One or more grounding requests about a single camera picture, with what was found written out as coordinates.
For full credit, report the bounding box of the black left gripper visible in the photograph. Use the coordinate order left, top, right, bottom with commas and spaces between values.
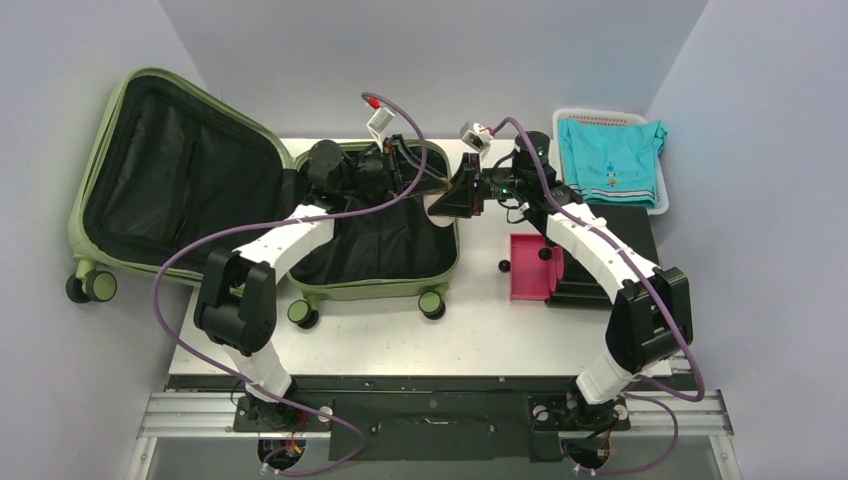
338, 136, 447, 200

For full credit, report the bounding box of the black and pink storage organizer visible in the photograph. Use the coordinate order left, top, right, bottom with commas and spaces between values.
498, 204, 659, 309

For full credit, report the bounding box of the white perforated plastic basket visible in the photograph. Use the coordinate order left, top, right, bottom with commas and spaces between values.
552, 108, 670, 217

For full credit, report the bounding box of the teal garment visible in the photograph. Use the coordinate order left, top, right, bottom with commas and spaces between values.
557, 117, 669, 208

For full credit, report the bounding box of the green hard-shell suitcase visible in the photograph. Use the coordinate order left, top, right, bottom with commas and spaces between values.
65, 68, 460, 310

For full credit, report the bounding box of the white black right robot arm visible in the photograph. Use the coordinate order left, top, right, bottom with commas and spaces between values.
427, 124, 693, 427

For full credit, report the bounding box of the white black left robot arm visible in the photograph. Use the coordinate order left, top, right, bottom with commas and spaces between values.
194, 135, 430, 430

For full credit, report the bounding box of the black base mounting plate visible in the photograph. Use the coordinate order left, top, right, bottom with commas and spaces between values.
166, 375, 640, 462

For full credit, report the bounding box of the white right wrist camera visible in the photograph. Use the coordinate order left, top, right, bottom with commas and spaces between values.
459, 121, 494, 156

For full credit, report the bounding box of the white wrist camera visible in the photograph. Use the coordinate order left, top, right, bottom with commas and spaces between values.
366, 106, 395, 151
459, 121, 494, 156

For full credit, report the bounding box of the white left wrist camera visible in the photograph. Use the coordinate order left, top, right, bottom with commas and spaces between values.
366, 106, 395, 151

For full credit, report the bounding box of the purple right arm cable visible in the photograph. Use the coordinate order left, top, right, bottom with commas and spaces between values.
480, 116, 707, 477

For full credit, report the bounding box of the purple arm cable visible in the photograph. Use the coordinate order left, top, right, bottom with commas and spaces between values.
150, 91, 431, 478
480, 116, 707, 477

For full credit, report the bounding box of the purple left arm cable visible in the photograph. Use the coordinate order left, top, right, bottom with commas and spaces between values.
150, 91, 431, 478

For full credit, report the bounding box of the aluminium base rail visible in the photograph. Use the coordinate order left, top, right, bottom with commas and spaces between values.
138, 391, 733, 439

